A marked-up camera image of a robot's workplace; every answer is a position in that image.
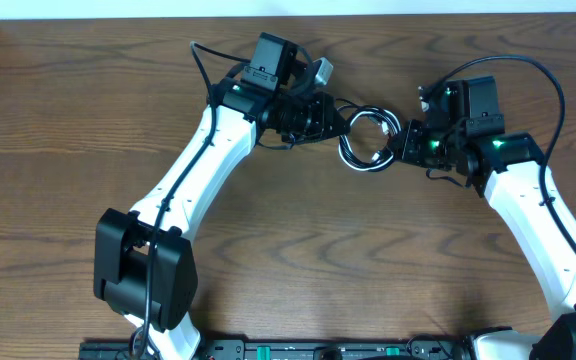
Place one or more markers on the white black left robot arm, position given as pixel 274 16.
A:
pixel 144 266

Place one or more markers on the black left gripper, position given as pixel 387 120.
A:
pixel 318 122

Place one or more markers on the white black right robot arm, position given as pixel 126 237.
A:
pixel 464 130

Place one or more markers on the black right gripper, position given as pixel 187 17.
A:
pixel 407 152

